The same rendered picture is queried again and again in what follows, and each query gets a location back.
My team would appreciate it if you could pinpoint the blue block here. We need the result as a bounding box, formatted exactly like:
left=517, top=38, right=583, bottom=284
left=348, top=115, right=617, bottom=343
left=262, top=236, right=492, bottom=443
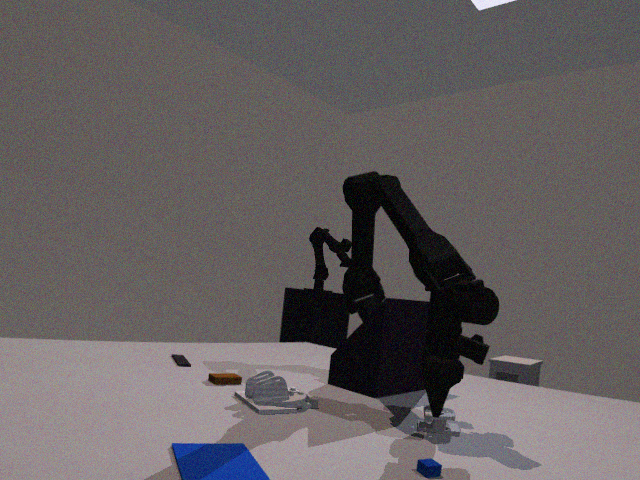
left=416, top=458, right=442, bottom=478

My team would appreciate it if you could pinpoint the blue flat rectangular plate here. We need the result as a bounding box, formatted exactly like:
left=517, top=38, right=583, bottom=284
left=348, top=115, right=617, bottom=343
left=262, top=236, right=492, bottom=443
left=172, top=443, right=270, bottom=480

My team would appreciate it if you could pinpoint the brown flat block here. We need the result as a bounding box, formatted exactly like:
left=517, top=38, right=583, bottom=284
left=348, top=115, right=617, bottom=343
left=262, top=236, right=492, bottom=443
left=208, top=373, right=242, bottom=385

